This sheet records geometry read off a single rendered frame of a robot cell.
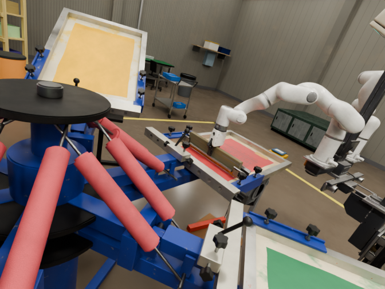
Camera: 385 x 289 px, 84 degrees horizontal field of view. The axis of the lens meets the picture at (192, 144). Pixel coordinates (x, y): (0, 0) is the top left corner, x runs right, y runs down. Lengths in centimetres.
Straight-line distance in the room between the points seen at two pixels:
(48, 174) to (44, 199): 5
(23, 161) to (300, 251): 97
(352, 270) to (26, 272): 100
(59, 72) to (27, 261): 120
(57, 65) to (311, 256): 161
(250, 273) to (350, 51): 787
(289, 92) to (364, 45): 711
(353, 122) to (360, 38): 705
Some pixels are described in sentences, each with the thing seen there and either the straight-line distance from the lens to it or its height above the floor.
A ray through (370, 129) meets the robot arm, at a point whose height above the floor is 137.
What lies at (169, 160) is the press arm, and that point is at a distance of 102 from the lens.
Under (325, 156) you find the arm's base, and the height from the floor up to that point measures 119.
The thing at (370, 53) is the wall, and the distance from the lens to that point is 812.
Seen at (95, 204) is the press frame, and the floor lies 102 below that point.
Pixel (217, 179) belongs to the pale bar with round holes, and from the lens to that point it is 99.
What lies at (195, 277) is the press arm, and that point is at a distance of 76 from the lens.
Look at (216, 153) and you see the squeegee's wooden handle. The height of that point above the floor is 103.
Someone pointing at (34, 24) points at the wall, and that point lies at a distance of 853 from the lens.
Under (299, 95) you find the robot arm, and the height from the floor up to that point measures 147.
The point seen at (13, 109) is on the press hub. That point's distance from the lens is 59.
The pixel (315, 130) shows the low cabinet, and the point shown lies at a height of 54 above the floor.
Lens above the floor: 153
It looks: 23 degrees down
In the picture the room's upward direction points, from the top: 16 degrees clockwise
